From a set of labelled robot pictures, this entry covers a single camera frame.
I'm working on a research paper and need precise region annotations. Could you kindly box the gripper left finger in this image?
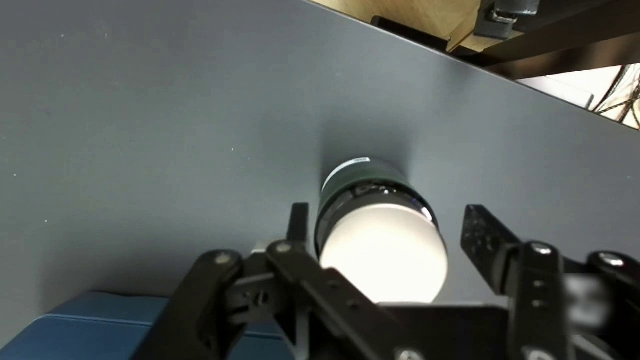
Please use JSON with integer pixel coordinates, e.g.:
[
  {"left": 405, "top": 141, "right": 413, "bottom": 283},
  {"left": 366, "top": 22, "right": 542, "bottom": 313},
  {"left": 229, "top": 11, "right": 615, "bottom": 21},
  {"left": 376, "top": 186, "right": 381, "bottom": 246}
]
[{"left": 131, "top": 202, "right": 416, "bottom": 360}]

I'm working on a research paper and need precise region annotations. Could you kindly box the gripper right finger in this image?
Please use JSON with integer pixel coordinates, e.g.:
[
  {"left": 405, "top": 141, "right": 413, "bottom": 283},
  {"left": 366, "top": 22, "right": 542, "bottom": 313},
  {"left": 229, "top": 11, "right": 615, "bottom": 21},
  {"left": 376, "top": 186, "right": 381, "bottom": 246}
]
[{"left": 460, "top": 204, "right": 640, "bottom": 360}]

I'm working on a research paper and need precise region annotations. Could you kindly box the dark bottle with white cap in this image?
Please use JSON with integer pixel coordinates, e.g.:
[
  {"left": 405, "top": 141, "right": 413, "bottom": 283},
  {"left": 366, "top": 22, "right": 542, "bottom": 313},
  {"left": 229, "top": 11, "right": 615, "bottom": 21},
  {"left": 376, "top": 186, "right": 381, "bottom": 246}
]
[{"left": 314, "top": 157, "right": 449, "bottom": 305}]

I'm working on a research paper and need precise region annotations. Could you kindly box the blue box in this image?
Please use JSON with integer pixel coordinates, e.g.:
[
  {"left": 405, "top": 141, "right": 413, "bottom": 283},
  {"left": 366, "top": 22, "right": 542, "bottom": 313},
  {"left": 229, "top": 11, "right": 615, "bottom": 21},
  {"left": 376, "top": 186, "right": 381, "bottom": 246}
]
[{"left": 0, "top": 291, "right": 296, "bottom": 360}]

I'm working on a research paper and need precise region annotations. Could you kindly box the wooden board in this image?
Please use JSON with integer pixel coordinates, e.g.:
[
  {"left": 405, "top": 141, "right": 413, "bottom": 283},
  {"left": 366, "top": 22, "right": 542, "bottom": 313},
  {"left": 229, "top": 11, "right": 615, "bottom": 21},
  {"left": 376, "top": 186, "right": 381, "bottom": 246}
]
[{"left": 311, "top": 0, "right": 493, "bottom": 54}]

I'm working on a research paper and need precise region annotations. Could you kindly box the bundle of black cables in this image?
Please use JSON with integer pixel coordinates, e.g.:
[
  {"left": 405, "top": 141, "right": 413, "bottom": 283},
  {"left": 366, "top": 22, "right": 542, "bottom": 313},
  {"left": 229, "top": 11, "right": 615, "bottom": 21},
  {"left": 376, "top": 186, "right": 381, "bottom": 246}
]
[{"left": 592, "top": 64, "right": 640, "bottom": 129}]

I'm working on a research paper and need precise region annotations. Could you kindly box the black frame with caster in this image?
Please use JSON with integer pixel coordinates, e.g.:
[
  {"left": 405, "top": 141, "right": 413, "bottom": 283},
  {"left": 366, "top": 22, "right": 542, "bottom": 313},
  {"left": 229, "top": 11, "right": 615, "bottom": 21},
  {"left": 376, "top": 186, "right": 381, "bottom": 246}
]
[{"left": 370, "top": 0, "right": 640, "bottom": 81}]

